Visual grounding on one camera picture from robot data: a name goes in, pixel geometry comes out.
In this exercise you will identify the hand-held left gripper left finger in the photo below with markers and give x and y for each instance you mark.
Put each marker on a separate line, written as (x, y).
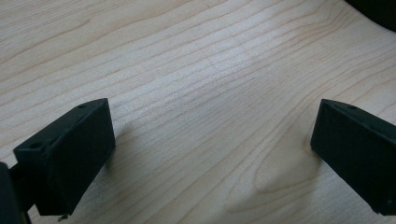
(67, 155)

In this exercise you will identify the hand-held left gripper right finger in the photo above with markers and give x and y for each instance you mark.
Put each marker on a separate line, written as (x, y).
(358, 155)

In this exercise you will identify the dark brown divided box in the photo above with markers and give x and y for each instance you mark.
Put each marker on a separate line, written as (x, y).
(378, 11)

